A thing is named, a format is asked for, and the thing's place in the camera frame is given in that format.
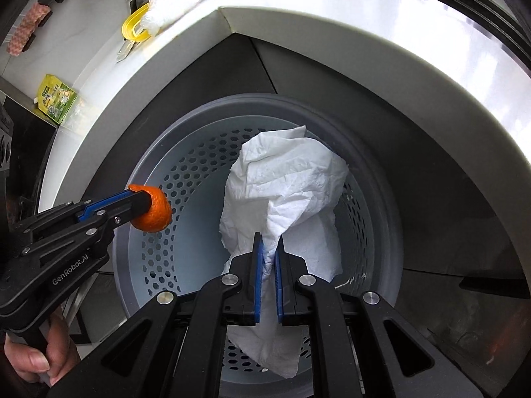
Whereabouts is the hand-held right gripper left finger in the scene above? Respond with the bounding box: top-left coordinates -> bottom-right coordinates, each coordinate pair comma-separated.
47,232 -> 264,398

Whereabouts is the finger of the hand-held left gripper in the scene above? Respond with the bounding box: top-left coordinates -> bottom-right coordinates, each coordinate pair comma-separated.
12,188 -> 152,267

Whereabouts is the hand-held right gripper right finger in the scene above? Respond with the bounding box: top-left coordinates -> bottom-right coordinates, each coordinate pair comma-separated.
274,234 -> 486,398

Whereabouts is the orange peel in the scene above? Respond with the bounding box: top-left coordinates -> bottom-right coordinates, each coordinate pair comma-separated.
128,184 -> 173,233

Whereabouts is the grey perforated trash bin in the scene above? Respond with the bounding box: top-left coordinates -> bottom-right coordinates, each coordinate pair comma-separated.
112,93 -> 405,398

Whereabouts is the white paper towel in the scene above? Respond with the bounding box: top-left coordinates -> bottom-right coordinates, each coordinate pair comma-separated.
219,125 -> 350,379

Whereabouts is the person's left hand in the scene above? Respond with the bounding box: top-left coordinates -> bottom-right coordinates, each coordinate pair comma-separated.
4,313 -> 81,386

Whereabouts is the black cooktop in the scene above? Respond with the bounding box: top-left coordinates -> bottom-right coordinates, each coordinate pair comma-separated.
0,77 -> 59,233

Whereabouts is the green yellow packet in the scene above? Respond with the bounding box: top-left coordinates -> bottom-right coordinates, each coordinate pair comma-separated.
37,74 -> 79,125

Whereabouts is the pink waffle dishcloth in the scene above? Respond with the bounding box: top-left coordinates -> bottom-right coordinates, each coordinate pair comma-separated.
6,2 -> 51,56

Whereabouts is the white plastic bag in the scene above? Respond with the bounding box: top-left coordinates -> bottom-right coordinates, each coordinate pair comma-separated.
141,0 -> 216,37

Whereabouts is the yellow handled utensil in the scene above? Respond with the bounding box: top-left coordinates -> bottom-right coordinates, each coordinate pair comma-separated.
116,4 -> 155,64

